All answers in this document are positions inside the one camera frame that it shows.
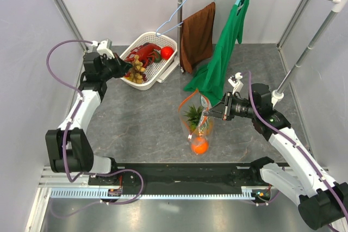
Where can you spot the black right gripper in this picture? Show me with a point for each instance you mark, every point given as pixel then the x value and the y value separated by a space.
pixel 227 112

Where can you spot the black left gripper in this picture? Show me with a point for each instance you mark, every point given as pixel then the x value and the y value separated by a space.
pixel 118 62

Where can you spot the tan plastic longan bunch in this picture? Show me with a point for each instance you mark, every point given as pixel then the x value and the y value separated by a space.
pixel 136 73

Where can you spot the orange plastic pineapple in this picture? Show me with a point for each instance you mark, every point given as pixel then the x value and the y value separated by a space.
pixel 198 124

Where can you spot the clear zip top bag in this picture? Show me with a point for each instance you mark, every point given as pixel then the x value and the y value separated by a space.
pixel 196 99

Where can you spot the orange plastic orange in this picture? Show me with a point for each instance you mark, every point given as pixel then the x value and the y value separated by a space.
pixel 199 145

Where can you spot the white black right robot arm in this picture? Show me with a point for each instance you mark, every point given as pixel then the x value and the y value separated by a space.
pixel 319 198

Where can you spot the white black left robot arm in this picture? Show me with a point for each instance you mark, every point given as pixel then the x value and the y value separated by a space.
pixel 68 145

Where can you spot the red plastic lobster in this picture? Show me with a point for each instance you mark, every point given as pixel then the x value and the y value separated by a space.
pixel 143 53

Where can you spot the green t-shirt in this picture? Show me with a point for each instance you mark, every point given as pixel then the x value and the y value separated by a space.
pixel 210 78

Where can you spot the dark green plastic avocado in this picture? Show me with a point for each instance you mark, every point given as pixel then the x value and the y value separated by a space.
pixel 156 57

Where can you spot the white perforated plastic basket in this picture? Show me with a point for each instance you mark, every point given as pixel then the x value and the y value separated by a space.
pixel 155 72

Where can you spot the red plastic tomato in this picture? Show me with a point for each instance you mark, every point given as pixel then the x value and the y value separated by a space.
pixel 166 52

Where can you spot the brown towel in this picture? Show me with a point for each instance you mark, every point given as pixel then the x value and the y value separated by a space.
pixel 197 38

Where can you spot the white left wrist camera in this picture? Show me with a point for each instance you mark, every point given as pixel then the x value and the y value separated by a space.
pixel 103 48

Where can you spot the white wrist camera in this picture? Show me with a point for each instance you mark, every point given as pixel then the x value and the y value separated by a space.
pixel 103 48
pixel 235 82

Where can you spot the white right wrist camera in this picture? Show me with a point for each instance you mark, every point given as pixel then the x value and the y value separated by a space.
pixel 235 82

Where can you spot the light blue wire hanger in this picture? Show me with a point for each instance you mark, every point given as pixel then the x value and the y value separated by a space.
pixel 177 12

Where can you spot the white slotted cable duct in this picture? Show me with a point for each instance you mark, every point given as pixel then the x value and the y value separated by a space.
pixel 105 193

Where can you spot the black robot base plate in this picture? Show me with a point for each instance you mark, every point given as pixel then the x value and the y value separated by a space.
pixel 186 177

